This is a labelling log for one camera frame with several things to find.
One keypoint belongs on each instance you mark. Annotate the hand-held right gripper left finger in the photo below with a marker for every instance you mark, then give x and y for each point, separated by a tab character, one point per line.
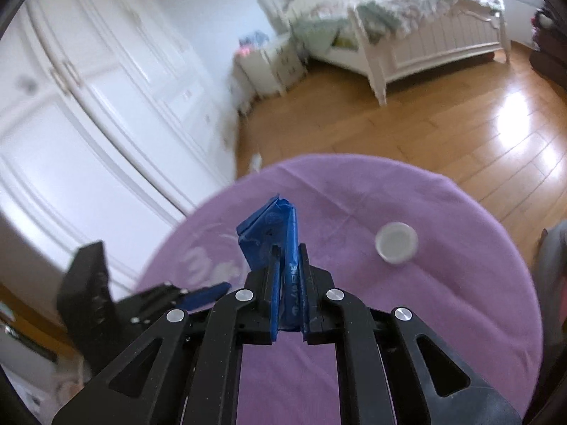
265	301

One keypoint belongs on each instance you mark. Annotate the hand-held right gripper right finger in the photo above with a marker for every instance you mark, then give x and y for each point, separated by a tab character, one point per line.
312	314

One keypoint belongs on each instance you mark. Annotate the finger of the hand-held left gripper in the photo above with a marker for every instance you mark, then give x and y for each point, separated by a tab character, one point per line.
206	295

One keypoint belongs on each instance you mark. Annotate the blue snack packet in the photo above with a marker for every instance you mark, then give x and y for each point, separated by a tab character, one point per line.
270	230

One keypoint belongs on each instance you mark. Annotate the purple tablecloth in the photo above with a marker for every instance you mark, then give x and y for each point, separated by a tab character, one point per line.
398	318

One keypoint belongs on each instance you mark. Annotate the white bottle cap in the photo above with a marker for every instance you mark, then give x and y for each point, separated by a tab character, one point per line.
396	243

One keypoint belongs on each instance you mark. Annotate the white wardrobe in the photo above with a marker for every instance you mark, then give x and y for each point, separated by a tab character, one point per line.
88	119

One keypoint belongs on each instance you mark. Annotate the white nightstand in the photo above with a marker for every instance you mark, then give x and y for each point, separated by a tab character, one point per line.
270	71

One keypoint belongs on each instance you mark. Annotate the colourful items on nightstand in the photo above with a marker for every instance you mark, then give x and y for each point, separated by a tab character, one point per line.
252	42

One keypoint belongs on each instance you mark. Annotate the pale green quilt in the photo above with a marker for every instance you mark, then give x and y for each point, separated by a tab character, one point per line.
319	17

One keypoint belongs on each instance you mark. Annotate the white bed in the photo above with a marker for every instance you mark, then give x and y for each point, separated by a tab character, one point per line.
434	44

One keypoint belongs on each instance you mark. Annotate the grey fringed blanket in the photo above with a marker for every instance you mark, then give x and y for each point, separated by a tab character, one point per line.
434	2

